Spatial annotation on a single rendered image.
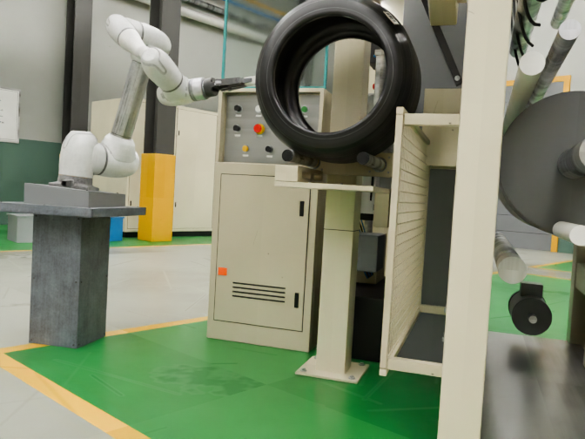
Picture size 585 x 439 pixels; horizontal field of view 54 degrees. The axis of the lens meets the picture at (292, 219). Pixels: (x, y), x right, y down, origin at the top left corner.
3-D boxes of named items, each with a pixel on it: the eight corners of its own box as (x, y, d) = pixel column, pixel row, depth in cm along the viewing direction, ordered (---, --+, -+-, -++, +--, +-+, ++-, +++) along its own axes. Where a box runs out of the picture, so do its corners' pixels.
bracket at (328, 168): (301, 173, 245) (302, 150, 245) (393, 178, 233) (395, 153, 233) (299, 172, 242) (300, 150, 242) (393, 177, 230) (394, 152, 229)
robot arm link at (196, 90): (198, 81, 235) (211, 78, 234) (199, 103, 235) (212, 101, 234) (187, 76, 227) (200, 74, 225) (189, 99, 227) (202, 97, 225)
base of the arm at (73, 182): (43, 185, 258) (44, 172, 258) (63, 186, 280) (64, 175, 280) (83, 190, 258) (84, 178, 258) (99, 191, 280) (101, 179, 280)
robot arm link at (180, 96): (198, 108, 233) (182, 90, 222) (164, 113, 238) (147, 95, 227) (201, 86, 238) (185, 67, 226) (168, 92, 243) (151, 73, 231)
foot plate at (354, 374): (312, 357, 266) (312, 353, 266) (369, 366, 258) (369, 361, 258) (294, 374, 241) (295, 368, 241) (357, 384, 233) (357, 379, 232)
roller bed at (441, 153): (424, 168, 241) (429, 97, 240) (460, 169, 237) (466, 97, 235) (420, 165, 223) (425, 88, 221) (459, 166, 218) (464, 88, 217)
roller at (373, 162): (379, 157, 232) (387, 165, 231) (372, 165, 233) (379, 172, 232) (363, 149, 199) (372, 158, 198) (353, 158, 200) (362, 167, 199)
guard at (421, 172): (415, 313, 234) (427, 142, 231) (420, 314, 234) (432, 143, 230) (379, 375, 149) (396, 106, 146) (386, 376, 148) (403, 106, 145)
